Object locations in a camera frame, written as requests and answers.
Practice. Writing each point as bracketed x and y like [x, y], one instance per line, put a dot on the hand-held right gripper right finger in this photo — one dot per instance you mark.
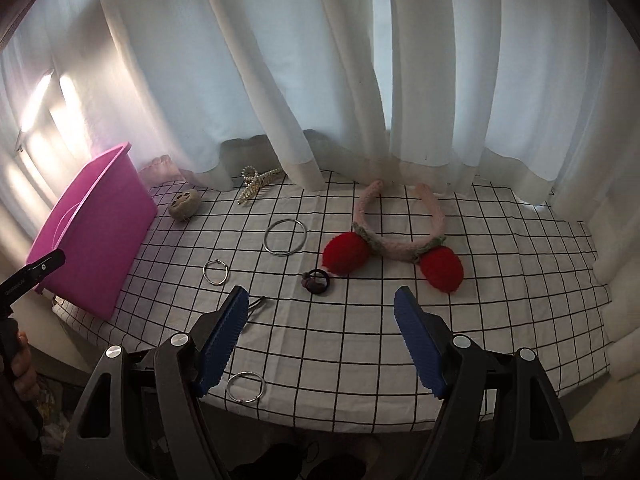
[415, 340]

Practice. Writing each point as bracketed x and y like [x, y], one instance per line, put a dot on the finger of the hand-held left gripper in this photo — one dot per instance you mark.
[44, 266]

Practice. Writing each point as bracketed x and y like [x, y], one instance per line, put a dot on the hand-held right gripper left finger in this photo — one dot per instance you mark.
[227, 330]

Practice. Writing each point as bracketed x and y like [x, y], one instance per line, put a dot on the black hair pin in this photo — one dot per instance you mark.
[256, 304]

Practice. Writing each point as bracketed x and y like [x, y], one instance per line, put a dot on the pink plastic bin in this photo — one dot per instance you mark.
[95, 240]

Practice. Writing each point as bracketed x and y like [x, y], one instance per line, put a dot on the pink headband with red pompoms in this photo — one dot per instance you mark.
[390, 251]

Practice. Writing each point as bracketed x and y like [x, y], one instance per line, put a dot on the large silver bangle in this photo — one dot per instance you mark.
[265, 240]

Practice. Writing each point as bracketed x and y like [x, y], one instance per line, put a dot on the person's left hand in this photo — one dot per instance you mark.
[22, 367]

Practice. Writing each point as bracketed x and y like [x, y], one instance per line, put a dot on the white checked tablecloth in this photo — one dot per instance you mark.
[350, 355]

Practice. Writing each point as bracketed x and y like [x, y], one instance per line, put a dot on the grey plush hair clip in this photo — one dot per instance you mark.
[184, 205]

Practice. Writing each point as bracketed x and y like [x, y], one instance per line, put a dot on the gold hair claw clip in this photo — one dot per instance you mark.
[250, 191]

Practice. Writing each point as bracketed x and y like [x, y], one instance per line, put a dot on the pink frilled cloth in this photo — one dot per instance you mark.
[160, 167]

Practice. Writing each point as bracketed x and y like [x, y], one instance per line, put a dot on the white curtain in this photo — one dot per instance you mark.
[300, 60]

